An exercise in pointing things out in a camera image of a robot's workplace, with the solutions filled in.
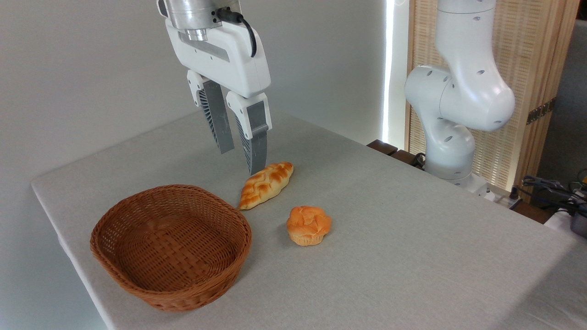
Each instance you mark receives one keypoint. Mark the grey tablecloth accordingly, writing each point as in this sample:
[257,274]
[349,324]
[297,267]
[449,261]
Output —
[390,256]

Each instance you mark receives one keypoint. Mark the round muffin bread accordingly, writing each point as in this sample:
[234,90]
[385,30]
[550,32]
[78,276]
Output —
[308,224]

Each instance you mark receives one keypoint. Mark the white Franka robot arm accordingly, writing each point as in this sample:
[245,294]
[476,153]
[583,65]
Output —
[463,91]

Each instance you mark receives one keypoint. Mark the dark wooden block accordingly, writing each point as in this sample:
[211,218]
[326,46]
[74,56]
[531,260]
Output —
[382,146]
[406,158]

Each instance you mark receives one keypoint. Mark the brown wicker basket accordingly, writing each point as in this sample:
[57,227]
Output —
[170,250]

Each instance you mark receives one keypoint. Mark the long braided bread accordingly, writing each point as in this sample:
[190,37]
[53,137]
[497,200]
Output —
[266,184]

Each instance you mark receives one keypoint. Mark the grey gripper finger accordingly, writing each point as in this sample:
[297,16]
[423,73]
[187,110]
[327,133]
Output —
[257,137]
[218,119]

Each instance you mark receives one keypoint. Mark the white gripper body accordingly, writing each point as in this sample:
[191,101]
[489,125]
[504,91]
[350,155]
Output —
[229,59]

